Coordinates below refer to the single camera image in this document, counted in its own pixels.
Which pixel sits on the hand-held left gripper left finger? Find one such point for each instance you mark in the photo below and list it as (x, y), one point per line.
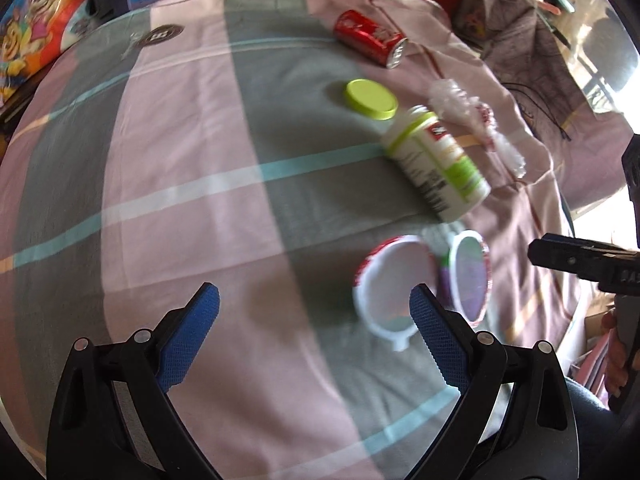
(187, 340)

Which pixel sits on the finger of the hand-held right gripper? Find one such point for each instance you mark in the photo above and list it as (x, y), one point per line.
(632, 180)
(575, 255)

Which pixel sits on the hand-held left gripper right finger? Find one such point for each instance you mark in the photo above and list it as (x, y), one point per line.
(440, 340)

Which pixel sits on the clear red-rimmed plastic cup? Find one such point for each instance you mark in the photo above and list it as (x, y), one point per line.
(395, 290)

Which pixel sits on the white supplement bottle green label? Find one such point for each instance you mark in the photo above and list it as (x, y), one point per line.
(435, 165)

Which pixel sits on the clear plastic wrapper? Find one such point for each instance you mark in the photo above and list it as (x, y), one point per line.
(470, 115)

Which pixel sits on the lime green bottle lid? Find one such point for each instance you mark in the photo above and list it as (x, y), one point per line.
(371, 97)

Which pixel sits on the red soda can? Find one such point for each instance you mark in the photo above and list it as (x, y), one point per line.
(367, 35)

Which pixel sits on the person's right hand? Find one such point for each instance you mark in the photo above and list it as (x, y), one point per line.
(616, 360)

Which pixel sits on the person's leg in jeans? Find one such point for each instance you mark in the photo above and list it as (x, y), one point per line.
(590, 435)

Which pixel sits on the pink and grey plaid tablecloth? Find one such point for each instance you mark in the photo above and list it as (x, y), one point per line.
(175, 185)

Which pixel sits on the dark patterned cloth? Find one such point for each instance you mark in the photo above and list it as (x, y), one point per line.
(530, 40)

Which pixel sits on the cartoon dog gift bag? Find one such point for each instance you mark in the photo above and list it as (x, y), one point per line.
(35, 25)

